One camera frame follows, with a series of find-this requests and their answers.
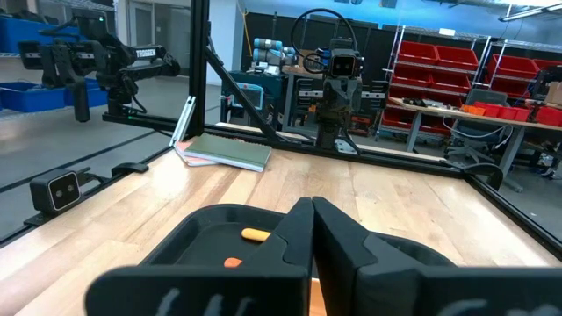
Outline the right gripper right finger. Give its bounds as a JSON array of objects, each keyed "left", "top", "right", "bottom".
[{"left": 312, "top": 196, "right": 562, "bottom": 316}]

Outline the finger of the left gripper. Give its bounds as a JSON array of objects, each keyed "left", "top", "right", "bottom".
[
  {"left": 342, "top": 85, "right": 362, "bottom": 122},
  {"left": 323, "top": 85, "right": 343, "bottom": 122}
]

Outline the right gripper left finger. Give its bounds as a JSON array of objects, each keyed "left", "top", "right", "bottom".
[{"left": 84, "top": 196, "right": 316, "bottom": 316}]

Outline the orange plate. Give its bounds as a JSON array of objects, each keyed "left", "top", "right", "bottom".
[{"left": 308, "top": 276, "right": 328, "bottom": 316}]

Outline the orange small tray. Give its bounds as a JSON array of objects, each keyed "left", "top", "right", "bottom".
[{"left": 459, "top": 104, "right": 487, "bottom": 117}]

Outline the blue rimmed teach pendant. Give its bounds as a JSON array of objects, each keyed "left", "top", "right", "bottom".
[{"left": 229, "top": 82, "right": 266, "bottom": 111}]

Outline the metal rack with red bins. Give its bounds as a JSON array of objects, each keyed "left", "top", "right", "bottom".
[
  {"left": 380, "top": 25, "right": 492, "bottom": 137},
  {"left": 482, "top": 39, "right": 562, "bottom": 111}
]

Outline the wooden top workbench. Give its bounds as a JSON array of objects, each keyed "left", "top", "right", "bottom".
[{"left": 387, "top": 96, "right": 562, "bottom": 194}]

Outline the green notebook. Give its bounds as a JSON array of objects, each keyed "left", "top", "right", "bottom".
[{"left": 183, "top": 133, "right": 273, "bottom": 173}]

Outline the grey office chair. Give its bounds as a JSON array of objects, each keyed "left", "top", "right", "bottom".
[{"left": 442, "top": 87, "right": 513, "bottom": 167}]

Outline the pink notebook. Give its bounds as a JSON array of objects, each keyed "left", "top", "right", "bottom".
[{"left": 174, "top": 140, "right": 219, "bottom": 168}]

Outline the black curved table clamp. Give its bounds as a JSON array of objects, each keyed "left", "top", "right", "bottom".
[
  {"left": 463, "top": 162, "right": 505, "bottom": 190},
  {"left": 111, "top": 162, "right": 150, "bottom": 178}
]

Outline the red bin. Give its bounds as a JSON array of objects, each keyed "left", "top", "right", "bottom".
[
  {"left": 533, "top": 104, "right": 562, "bottom": 127},
  {"left": 473, "top": 101, "right": 532, "bottom": 123}
]

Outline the ceiling tube light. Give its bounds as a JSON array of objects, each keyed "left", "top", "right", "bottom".
[{"left": 497, "top": 2, "right": 562, "bottom": 23}]

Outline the blue storage bin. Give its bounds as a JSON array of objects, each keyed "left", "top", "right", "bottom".
[
  {"left": 0, "top": 80, "right": 110, "bottom": 114},
  {"left": 0, "top": 15, "right": 84, "bottom": 56}
]

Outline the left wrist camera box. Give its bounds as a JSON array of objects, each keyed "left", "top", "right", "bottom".
[{"left": 328, "top": 38, "right": 365, "bottom": 81}]

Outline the white corner bracket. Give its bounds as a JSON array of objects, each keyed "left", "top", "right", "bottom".
[{"left": 333, "top": 138, "right": 362, "bottom": 156}]

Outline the black aluminium table frame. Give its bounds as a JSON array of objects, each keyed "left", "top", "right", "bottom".
[{"left": 0, "top": 0, "right": 562, "bottom": 260}]

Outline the silver metal bracket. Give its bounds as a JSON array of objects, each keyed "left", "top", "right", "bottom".
[{"left": 169, "top": 95, "right": 197, "bottom": 148}]

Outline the black depth camera cable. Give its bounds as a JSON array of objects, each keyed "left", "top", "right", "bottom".
[{"left": 77, "top": 165, "right": 116, "bottom": 184}]

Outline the small black depth camera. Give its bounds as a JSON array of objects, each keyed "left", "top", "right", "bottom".
[{"left": 29, "top": 169, "right": 83, "bottom": 216}]

